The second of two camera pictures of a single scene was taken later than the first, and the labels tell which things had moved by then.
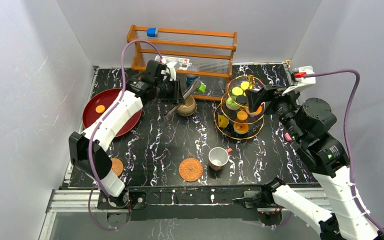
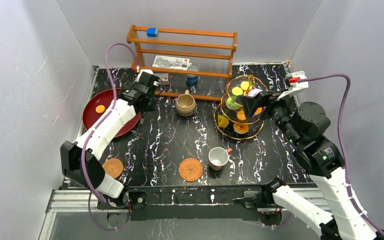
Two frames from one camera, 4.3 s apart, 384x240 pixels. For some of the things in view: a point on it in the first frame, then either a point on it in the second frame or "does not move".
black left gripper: [178, 90] → [142, 102]
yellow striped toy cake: [223, 121] does not move
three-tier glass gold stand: [232, 116] does not move
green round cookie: [237, 91] does not move
